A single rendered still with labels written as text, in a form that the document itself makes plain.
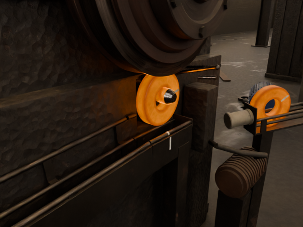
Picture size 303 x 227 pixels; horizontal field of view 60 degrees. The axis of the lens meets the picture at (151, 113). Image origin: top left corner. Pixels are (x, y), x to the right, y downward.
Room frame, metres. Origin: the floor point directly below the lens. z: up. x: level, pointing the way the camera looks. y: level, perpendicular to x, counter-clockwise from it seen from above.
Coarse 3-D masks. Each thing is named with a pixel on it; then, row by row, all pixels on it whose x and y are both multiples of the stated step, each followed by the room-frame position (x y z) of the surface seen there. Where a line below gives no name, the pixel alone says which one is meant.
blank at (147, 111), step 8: (144, 80) 0.67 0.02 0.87; (152, 80) 0.66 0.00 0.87; (160, 80) 0.68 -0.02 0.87; (168, 80) 0.71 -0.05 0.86; (176, 80) 0.74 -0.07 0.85; (144, 88) 0.65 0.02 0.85; (152, 88) 0.65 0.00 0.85; (160, 88) 0.68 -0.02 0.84; (176, 88) 0.74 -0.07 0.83; (144, 96) 0.64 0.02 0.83; (152, 96) 0.65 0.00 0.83; (136, 104) 0.65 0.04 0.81; (144, 104) 0.63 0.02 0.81; (152, 104) 0.65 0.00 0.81; (160, 104) 0.72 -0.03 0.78; (168, 104) 0.71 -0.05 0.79; (176, 104) 0.74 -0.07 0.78; (144, 112) 0.64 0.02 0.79; (152, 112) 0.65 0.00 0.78; (160, 112) 0.68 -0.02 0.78; (168, 112) 0.71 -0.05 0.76; (144, 120) 0.66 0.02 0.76; (152, 120) 0.66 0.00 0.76; (160, 120) 0.68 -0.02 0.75
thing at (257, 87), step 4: (256, 84) 2.78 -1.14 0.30; (260, 84) 2.74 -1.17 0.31; (264, 84) 2.63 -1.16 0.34; (268, 84) 2.71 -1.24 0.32; (272, 84) 2.70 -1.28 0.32; (252, 88) 2.68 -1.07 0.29; (256, 88) 2.63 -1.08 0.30; (260, 88) 2.58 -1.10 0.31; (252, 92) 2.62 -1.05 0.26; (248, 96) 2.65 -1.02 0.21; (252, 96) 2.46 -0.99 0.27; (248, 100) 2.60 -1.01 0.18; (272, 100) 2.37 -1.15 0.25; (268, 104) 2.39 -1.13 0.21; (272, 104) 2.37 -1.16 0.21; (268, 108) 2.38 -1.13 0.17; (268, 112) 2.38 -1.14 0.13
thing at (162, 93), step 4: (136, 84) 0.74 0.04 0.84; (136, 88) 0.73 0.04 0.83; (164, 88) 0.68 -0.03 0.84; (168, 88) 0.68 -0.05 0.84; (136, 92) 0.73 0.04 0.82; (160, 92) 0.67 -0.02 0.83; (164, 92) 0.67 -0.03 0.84; (168, 92) 0.67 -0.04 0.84; (172, 92) 0.67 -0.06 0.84; (156, 96) 0.68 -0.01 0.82; (160, 96) 0.67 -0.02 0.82; (164, 96) 0.66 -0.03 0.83; (168, 96) 0.66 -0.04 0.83; (172, 96) 0.66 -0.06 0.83; (176, 96) 0.67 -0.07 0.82; (156, 100) 0.68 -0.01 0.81; (160, 100) 0.67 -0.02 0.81; (164, 100) 0.66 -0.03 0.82; (168, 100) 0.66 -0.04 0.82; (172, 100) 0.66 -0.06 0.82
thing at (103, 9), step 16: (80, 0) 0.55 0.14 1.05; (96, 0) 0.51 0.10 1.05; (96, 16) 0.54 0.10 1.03; (112, 16) 0.53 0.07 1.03; (96, 32) 0.57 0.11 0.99; (112, 32) 0.53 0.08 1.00; (112, 48) 0.57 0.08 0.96; (128, 48) 0.56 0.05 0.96; (128, 64) 0.62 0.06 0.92; (144, 64) 0.60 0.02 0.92; (160, 64) 0.64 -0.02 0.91; (176, 64) 0.69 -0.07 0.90
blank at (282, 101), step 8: (264, 88) 0.92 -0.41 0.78; (272, 88) 0.90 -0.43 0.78; (280, 88) 0.91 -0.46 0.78; (256, 96) 0.91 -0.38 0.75; (264, 96) 0.90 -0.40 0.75; (272, 96) 0.91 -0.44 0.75; (280, 96) 0.91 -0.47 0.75; (288, 96) 0.92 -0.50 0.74; (256, 104) 0.89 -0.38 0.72; (264, 104) 0.90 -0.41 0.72; (280, 104) 0.92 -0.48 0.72; (288, 104) 0.92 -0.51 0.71; (264, 112) 0.90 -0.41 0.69; (272, 112) 0.93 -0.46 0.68; (280, 112) 0.92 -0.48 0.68
